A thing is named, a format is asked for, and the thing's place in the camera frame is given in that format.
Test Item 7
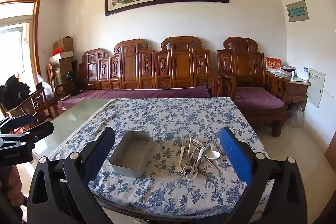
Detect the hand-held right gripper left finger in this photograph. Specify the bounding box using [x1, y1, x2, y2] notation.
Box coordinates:
[28, 126, 116, 224]

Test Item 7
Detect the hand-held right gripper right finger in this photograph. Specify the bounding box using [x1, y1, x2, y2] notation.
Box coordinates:
[219, 127, 315, 224]

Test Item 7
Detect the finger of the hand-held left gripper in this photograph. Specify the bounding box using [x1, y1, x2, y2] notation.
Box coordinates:
[0, 121, 55, 152]
[0, 113, 33, 135]

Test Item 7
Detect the rectangular metal container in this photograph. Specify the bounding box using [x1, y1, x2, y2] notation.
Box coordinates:
[109, 130, 154, 178]

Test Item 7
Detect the dark brown chopstick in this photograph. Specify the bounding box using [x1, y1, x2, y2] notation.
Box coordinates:
[195, 160, 209, 178]

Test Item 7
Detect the small metal spoon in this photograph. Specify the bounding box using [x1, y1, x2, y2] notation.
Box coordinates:
[184, 153, 193, 175]

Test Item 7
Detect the person's left forearm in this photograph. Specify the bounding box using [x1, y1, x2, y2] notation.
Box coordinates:
[0, 164, 28, 214]

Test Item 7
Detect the dark wooden chair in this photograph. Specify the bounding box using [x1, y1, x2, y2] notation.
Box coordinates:
[0, 82, 60, 132]

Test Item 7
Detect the black clothes pile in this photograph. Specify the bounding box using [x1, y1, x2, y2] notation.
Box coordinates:
[0, 74, 31, 111]

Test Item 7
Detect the white plastic bag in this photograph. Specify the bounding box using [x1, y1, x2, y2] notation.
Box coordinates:
[36, 74, 55, 107]

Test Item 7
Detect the purple armchair cushion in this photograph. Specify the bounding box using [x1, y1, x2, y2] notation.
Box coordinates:
[234, 87, 285, 110]

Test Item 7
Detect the black desk lamp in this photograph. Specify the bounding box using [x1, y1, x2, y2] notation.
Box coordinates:
[65, 70, 77, 91]

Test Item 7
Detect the purple bench cushion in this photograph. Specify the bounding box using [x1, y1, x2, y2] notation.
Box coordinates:
[56, 86, 212, 112]

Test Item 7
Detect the blue floral tablecloth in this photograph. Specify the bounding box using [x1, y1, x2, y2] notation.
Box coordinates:
[49, 97, 272, 217]

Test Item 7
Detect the grey plastic bag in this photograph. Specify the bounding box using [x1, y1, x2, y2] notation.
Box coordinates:
[286, 102, 305, 128]

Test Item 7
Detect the white cardboard box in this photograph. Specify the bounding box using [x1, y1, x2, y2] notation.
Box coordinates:
[49, 51, 74, 65]

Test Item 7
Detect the brown cardboard box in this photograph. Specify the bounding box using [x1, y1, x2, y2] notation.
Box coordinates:
[54, 35, 74, 53]

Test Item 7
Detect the carved wooden armchair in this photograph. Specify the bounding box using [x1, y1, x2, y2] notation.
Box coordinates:
[217, 36, 288, 138]

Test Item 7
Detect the wooden side table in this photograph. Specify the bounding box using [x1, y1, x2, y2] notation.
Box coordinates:
[266, 70, 311, 112]

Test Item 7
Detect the carved wooden sofa bench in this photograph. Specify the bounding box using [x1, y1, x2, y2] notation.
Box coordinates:
[77, 35, 223, 98]

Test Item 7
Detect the red desk calendar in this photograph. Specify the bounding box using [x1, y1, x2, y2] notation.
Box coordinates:
[266, 56, 283, 72]

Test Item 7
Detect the white distribution box door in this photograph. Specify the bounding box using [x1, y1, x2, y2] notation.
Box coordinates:
[306, 68, 326, 109]

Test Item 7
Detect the wooden door frame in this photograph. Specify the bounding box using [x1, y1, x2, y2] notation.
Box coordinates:
[0, 0, 42, 85]

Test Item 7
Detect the grey wall panel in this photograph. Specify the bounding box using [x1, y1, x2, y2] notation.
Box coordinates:
[286, 0, 310, 22]

